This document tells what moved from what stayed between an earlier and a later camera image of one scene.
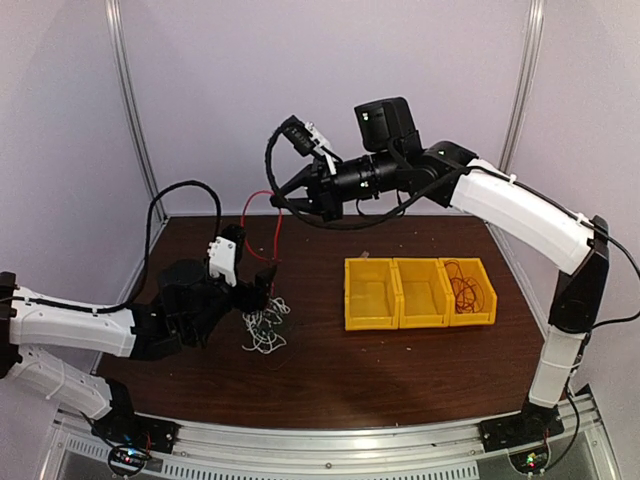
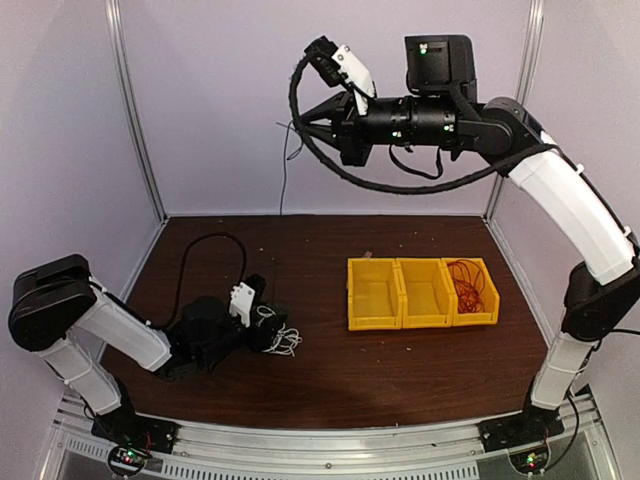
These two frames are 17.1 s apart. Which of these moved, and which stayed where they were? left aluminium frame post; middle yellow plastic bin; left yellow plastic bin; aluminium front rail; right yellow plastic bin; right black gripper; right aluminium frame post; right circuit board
Moved: right black gripper
Stayed: right circuit board; right aluminium frame post; right yellow plastic bin; left aluminium frame post; left yellow plastic bin; aluminium front rail; middle yellow plastic bin
